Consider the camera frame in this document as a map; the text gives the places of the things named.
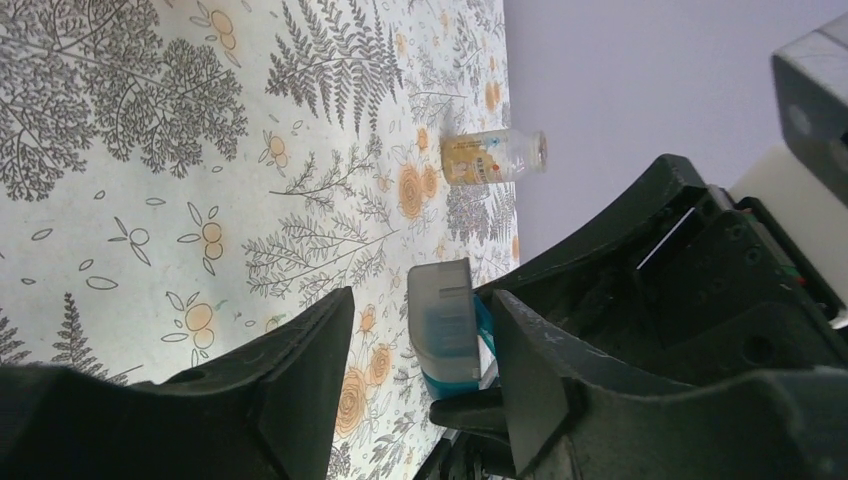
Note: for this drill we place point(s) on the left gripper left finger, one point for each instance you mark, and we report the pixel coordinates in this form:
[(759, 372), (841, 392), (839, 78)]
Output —
[(265, 410)]

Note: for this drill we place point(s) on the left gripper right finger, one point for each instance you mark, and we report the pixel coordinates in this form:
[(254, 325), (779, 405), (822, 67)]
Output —
[(575, 412)]

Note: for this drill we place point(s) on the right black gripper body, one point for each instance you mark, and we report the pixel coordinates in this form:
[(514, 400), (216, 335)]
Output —
[(726, 291)]

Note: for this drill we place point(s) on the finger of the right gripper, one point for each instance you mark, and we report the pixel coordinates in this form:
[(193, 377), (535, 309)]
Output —
[(610, 241), (479, 413)]

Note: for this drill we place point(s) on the teal pill box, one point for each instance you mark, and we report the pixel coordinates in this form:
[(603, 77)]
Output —
[(447, 324)]

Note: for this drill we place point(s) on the floral table mat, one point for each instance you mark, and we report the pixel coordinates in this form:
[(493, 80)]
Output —
[(179, 178)]

